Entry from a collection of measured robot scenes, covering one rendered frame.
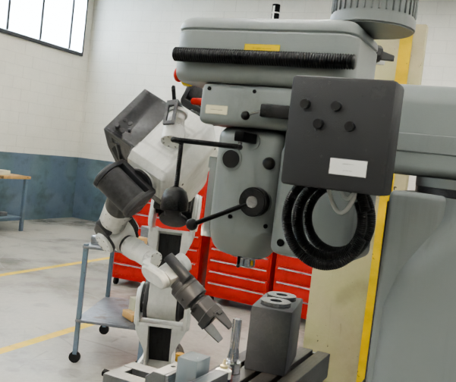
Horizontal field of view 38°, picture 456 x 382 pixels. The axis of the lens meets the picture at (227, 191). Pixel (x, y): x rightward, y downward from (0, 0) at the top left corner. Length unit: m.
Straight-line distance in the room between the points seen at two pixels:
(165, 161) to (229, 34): 0.53
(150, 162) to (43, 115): 10.51
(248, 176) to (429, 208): 0.44
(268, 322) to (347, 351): 1.60
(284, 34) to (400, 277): 0.61
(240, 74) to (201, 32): 0.15
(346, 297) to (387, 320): 2.00
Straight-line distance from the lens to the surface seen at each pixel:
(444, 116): 1.47
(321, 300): 3.47
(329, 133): 1.24
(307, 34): 1.54
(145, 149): 2.01
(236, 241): 1.62
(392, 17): 1.55
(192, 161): 2.01
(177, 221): 2.36
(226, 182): 1.61
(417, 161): 1.47
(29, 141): 12.24
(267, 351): 1.93
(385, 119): 1.22
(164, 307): 2.35
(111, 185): 1.95
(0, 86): 11.65
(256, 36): 1.58
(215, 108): 1.61
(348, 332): 3.46
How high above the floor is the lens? 1.56
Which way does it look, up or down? 3 degrees down
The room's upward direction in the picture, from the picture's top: 7 degrees clockwise
